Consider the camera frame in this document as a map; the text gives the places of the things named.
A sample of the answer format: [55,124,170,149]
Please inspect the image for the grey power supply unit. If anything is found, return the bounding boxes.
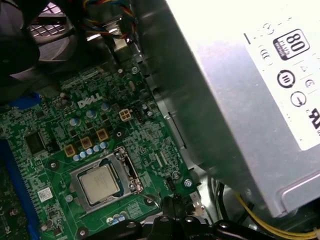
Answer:
[134,0,320,219]

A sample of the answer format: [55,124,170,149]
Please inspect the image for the black case fan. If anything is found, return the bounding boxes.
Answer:
[0,0,86,88]

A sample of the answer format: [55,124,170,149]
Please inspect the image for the white power supply label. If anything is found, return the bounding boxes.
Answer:
[243,14,320,152]

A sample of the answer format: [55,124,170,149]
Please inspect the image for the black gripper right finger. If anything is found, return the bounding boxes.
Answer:
[176,195,283,240]

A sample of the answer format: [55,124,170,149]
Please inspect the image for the yellow wire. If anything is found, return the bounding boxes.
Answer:
[234,193,317,240]

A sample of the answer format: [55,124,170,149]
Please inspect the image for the black open PC case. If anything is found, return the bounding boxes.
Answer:
[0,0,320,240]

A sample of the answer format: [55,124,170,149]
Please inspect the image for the silver square CPU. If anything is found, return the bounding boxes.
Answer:
[78,166,121,205]

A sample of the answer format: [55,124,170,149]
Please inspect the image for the white four-pin power socket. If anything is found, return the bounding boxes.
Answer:
[118,108,133,123]

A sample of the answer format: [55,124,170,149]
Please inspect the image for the blue plastic connector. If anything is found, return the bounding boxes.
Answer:
[7,91,42,111]

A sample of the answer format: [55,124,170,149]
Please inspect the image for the CPU socket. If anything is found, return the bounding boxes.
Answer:
[69,146,144,215]

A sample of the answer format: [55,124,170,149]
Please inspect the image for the multicolour fan wire bundle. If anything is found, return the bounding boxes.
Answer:
[82,0,139,45]

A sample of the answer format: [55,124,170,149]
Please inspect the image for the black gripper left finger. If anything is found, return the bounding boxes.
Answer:
[87,195,181,240]

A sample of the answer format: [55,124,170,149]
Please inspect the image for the blue expansion slot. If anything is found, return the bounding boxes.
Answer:
[0,139,42,240]

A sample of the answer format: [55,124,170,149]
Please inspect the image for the green motherboard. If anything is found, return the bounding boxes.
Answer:
[0,59,205,240]

